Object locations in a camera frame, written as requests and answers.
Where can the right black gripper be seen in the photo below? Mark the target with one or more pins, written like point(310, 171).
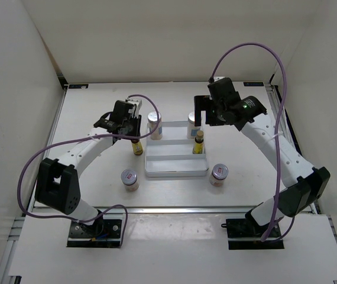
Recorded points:
point(201, 107)

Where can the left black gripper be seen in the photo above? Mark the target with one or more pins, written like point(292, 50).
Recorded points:
point(134, 129)

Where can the tall jar silver lid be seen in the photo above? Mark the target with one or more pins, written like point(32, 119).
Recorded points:
point(155, 125)
point(191, 128)

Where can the small yellow bottle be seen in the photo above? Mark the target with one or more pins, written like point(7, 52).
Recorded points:
point(137, 147)
point(198, 144)

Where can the short jar red label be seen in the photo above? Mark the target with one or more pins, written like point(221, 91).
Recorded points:
point(130, 180)
point(218, 175)

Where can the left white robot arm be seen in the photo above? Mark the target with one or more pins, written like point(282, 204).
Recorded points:
point(58, 179)

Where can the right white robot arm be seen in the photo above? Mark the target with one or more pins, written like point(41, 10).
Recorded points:
point(299, 183)

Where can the white divided tray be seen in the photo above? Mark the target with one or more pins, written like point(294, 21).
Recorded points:
point(172, 156)

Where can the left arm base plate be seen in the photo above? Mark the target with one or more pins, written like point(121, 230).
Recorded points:
point(103, 233)

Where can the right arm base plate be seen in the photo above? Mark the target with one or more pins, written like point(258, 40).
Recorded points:
point(242, 235)

